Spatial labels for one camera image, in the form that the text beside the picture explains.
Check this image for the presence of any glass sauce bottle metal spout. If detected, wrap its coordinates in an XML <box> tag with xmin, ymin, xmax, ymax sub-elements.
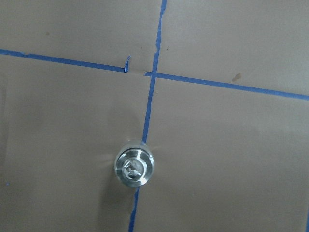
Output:
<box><xmin>114</xmin><ymin>139</ymin><xmax>155</xmax><ymax>188</ymax></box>

